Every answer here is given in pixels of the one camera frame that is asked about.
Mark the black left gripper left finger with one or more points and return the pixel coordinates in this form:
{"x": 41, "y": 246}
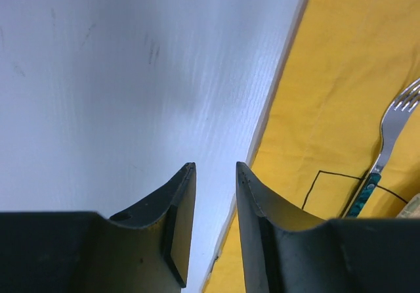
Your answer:
{"x": 143, "y": 248}

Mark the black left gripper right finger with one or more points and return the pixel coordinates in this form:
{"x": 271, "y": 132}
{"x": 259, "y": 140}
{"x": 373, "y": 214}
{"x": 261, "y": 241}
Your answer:
{"x": 285, "y": 249}

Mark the fork with green handle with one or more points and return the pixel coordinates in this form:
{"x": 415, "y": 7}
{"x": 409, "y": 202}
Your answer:
{"x": 392, "y": 124}

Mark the round woven bamboo plate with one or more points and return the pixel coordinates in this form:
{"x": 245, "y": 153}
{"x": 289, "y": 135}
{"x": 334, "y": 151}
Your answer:
{"x": 411, "y": 209}

